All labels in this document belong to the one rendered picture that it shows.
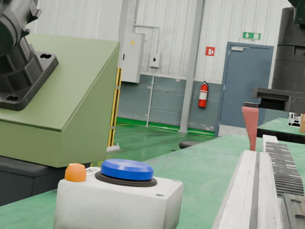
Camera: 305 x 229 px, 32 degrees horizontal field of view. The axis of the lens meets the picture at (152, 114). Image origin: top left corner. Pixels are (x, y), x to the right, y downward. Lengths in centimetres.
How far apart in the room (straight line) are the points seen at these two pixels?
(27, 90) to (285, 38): 39
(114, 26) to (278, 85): 631
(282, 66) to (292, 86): 3
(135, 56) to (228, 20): 220
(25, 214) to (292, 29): 39
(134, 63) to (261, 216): 1174
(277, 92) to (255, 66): 1093
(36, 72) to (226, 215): 64
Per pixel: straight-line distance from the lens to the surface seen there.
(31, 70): 82
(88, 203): 37
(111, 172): 39
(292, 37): 68
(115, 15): 696
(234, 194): 27
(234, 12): 1187
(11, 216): 50
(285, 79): 67
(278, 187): 68
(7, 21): 74
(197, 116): 1179
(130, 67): 1198
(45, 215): 52
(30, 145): 79
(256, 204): 26
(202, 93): 1159
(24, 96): 81
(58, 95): 81
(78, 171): 38
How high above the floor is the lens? 91
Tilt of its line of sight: 3 degrees down
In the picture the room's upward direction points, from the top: 7 degrees clockwise
